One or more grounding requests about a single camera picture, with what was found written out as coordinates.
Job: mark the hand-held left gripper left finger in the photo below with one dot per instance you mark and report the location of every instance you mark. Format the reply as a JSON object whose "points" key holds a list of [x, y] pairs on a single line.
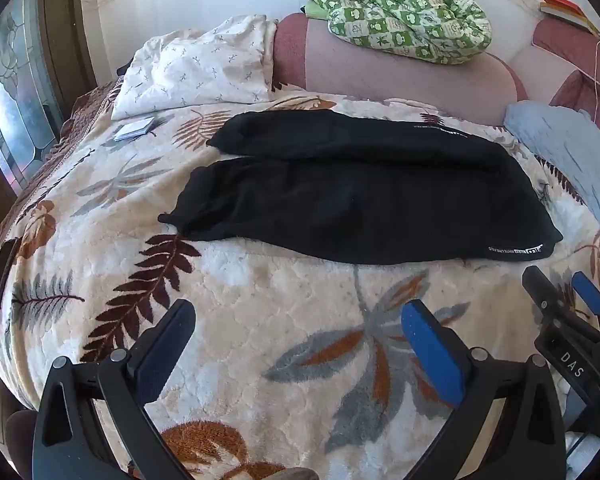
{"points": [[165, 345]]}

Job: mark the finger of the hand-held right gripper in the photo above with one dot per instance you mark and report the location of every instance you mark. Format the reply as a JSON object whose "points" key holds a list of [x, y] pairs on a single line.
{"points": [[591, 294], [540, 292]]}

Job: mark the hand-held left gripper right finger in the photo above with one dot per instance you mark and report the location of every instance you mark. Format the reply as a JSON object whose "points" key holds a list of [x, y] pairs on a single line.
{"points": [[430, 345]]}

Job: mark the black pants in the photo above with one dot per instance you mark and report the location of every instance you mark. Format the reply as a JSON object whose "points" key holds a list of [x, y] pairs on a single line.
{"points": [[355, 200]]}

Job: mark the leaf print fleece blanket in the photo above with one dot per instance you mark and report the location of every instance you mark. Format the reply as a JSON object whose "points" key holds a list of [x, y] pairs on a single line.
{"points": [[255, 300]]}

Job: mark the light blue cloth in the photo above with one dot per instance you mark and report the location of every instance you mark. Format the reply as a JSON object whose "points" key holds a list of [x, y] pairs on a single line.
{"points": [[555, 145]]}

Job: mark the black phone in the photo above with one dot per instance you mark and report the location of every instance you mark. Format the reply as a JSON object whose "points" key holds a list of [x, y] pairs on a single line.
{"points": [[2, 280]]}

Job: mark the small white booklet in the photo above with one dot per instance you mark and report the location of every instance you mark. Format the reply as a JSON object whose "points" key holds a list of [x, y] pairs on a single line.
{"points": [[135, 129]]}

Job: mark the brown patterned bed cover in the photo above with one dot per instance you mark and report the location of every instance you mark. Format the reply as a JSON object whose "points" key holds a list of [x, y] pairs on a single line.
{"points": [[82, 107]]}

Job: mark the pink padded headboard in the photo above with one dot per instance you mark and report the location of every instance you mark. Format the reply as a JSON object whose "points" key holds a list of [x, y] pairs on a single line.
{"points": [[405, 80]]}

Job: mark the yellow-edged book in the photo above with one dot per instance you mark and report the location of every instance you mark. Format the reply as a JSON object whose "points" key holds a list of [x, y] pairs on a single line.
{"points": [[582, 24]]}

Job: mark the grey book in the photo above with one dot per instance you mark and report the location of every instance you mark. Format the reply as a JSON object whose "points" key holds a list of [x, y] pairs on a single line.
{"points": [[565, 12]]}

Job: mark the white twig print pillow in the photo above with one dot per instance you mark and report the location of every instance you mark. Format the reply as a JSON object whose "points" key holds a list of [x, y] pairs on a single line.
{"points": [[195, 65]]}

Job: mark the stained glass window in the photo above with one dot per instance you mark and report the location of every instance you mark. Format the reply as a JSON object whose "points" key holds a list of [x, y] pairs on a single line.
{"points": [[15, 85]]}

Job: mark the green checkered quilt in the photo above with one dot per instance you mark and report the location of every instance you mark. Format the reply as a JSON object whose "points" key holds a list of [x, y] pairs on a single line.
{"points": [[405, 15]]}

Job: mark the brown wooden door frame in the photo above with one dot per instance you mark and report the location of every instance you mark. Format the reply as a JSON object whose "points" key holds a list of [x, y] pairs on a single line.
{"points": [[65, 35]]}

